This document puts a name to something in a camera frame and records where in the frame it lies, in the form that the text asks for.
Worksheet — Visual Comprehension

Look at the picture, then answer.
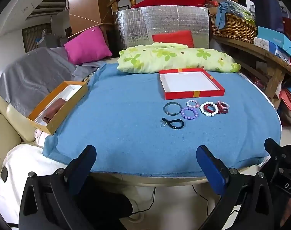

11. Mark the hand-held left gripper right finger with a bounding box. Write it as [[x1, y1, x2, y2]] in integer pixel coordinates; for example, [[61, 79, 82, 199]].
[[196, 145, 276, 230]]

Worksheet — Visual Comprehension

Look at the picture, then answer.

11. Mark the grey metal bangle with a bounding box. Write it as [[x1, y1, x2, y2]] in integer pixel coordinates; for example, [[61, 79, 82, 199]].
[[163, 102, 182, 115]]

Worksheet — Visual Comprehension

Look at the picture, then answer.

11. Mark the red cardboard box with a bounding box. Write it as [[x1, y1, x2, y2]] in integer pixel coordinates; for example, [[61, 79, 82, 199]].
[[159, 68, 225, 100]]

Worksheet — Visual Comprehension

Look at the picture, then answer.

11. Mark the black cord bracelet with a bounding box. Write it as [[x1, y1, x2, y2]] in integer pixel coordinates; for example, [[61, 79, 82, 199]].
[[160, 117, 185, 128]]

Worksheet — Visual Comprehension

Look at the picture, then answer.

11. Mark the green floral pillow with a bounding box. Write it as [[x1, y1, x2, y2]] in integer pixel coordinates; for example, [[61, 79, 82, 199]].
[[117, 42, 241, 74]]

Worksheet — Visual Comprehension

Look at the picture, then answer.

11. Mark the silver insulation mat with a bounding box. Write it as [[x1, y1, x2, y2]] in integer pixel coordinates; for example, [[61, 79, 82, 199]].
[[114, 5, 210, 59]]

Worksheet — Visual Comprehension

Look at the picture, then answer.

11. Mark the white towel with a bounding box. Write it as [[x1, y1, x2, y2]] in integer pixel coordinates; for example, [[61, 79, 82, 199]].
[[0, 144, 73, 224]]

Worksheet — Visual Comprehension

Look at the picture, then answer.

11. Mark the wicker basket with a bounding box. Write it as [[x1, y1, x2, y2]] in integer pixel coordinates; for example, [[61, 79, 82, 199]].
[[209, 12, 257, 44]]

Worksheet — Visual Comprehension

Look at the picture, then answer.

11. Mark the pink pillow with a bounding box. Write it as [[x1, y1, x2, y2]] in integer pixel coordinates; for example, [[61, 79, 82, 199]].
[[64, 26, 113, 66]]

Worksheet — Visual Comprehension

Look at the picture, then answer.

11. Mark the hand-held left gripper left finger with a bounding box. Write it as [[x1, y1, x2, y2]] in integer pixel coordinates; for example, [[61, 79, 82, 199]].
[[18, 145, 97, 230]]

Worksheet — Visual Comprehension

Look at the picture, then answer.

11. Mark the dark red pouch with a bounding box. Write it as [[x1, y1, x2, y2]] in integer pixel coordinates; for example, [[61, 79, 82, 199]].
[[41, 97, 67, 125]]

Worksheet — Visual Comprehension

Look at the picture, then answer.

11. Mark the blue blanket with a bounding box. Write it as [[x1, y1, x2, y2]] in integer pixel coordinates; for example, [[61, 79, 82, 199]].
[[43, 63, 282, 176]]

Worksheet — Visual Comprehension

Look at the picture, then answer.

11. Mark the brown board panel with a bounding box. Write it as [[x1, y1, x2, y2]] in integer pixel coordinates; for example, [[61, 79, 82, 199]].
[[66, 0, 118, 30]]

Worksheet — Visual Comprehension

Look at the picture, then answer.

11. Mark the light blue box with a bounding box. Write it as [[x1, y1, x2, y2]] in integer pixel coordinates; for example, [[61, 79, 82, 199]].
[[257, 26, 291, 58]]

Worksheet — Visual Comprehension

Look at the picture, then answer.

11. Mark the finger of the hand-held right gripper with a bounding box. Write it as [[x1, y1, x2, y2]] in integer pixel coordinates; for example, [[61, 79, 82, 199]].
[[264, 137, 291, 173]]

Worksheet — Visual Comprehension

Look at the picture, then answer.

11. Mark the cream sofa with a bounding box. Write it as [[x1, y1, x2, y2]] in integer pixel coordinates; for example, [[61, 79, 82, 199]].
[[0, 89, 46, 187]]

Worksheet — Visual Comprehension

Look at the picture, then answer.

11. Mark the small white patterned box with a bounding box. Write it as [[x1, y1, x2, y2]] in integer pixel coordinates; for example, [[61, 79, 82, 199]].
[[254, 37, 270, 51]]

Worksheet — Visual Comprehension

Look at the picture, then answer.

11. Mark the orange cardboard box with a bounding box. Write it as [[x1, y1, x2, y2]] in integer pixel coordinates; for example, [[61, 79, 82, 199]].
[[27, 81, 89, 135]]

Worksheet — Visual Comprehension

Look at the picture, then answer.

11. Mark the purple bead bracelet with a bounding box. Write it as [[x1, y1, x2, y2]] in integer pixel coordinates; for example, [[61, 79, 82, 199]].
[[180, 107, 199, 120]]

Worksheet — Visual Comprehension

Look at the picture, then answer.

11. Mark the wooden shelf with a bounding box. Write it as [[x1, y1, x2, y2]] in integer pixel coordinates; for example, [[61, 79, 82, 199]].
[[213, 35, 291, 101]]

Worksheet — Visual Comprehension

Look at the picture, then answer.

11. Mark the red cushion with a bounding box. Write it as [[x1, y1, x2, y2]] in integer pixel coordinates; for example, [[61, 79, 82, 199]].
[[152, 30, 194, 48]]

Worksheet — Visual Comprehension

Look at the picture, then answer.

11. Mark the grey cloth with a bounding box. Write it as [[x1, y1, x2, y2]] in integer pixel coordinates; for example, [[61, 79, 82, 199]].
[[0, 47, 107, 118]]

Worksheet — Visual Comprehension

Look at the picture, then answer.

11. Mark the navy bag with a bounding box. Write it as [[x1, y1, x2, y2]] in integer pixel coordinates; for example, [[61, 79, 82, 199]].
[[252, 0, 285, 33]]

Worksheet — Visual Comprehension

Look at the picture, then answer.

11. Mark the blue cloth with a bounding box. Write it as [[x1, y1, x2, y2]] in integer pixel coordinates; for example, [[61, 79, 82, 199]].
[[215, 2, 237, 28]]

